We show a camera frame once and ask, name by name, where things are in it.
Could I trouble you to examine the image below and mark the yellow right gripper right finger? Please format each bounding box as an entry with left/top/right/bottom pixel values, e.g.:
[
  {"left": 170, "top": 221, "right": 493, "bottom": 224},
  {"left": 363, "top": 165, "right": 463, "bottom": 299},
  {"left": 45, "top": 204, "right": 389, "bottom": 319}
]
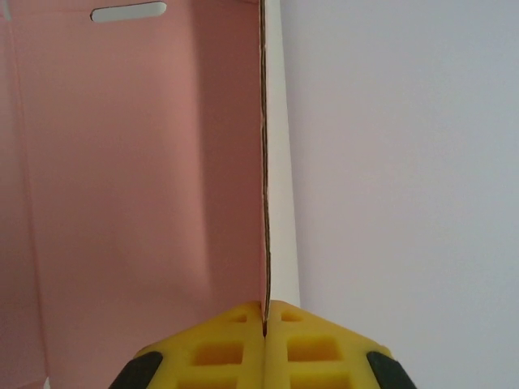
[{"left": 264, "top": 299, "right": 419, "bottom": 389}]

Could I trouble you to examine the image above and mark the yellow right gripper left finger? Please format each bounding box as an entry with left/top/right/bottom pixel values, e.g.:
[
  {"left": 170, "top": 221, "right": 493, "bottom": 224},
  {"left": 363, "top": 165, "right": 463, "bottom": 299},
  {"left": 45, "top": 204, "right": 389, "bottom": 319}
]
[{"left": 108, "top": 300, "right": 267, "bottom": 389}]

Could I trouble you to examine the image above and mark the pink paper box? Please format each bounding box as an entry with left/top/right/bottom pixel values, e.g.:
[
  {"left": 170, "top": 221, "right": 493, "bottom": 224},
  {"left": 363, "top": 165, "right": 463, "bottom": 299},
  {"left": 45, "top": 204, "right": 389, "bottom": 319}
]
[{"left": 0, "top": 0, "right": 304, "bottom": 389}]

